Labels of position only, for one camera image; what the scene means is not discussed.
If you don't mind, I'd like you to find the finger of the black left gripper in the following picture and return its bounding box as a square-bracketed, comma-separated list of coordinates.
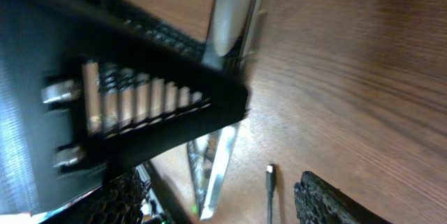
[41, 0, 249, 178]

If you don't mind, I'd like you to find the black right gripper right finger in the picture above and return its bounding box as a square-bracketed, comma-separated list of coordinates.
[294, 171, 390, 224]

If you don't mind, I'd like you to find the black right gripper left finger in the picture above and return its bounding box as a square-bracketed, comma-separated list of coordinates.
[43, 169, 147, 224]

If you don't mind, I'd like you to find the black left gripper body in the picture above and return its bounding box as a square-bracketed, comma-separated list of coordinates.
[1, 0, 103, 214]

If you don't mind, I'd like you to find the black charger cable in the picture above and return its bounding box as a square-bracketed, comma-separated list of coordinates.
[265, 163, 277, 224]

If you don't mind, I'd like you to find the black smartphone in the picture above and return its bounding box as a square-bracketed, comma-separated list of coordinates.
[186, 0, 280, 221]

